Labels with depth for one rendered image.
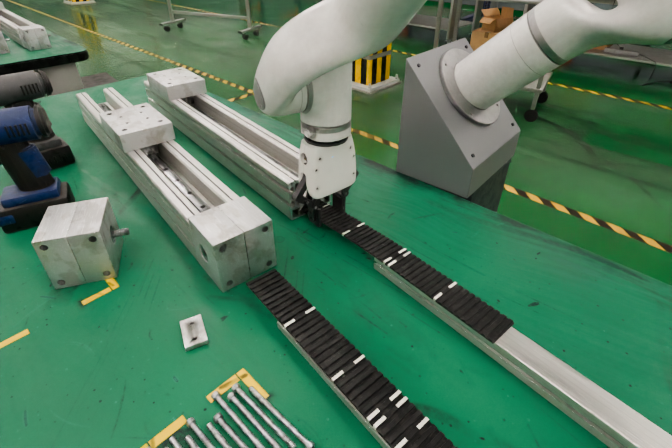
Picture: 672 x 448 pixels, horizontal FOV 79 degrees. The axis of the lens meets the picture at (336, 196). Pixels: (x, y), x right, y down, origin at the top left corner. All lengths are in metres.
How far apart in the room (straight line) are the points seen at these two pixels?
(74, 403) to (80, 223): 0.26
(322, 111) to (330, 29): 0.15
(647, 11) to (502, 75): 0.24
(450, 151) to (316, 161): 0.32
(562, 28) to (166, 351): 0.81
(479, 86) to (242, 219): 0.55
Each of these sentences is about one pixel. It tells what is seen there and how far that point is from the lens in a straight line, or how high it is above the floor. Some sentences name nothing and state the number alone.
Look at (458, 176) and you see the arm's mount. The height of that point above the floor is 0.82.
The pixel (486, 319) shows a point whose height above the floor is 0.81.
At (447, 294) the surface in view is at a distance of 0.63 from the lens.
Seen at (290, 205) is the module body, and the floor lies 0.81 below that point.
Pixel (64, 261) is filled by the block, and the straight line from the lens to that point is 0.75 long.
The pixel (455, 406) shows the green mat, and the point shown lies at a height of 0.78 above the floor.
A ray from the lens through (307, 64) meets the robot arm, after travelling 0.53.
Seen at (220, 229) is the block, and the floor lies 0.87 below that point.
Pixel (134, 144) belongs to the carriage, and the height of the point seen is 0.88.
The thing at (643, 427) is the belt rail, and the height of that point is 0.81.
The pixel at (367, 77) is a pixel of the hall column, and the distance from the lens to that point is 3.98.
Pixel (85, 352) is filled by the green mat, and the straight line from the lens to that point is 0.67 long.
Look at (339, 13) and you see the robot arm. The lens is 0.52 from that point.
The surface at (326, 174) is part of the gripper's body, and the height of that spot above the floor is 0.91.
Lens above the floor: 1.25
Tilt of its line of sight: 33 degrees down
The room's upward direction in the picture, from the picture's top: straight up
